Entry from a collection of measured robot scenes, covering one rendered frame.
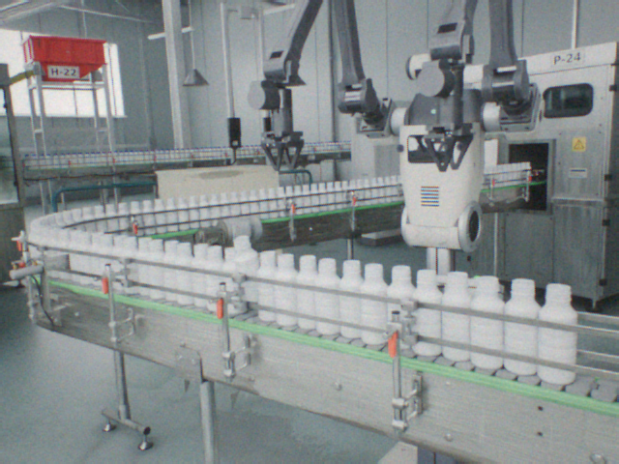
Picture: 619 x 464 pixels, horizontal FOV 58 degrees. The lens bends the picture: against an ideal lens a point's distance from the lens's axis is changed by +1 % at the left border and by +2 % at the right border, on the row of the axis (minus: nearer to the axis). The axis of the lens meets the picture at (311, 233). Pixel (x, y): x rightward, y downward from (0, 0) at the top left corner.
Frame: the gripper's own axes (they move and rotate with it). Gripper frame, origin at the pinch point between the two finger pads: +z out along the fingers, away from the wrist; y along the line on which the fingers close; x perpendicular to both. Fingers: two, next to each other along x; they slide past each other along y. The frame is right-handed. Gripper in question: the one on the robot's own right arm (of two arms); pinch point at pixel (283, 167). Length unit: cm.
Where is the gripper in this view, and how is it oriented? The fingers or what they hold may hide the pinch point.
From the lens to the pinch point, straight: 145.5
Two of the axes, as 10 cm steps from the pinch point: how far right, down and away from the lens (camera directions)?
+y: -5.5, 1.5, -8.2
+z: 0.3, 9.9, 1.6
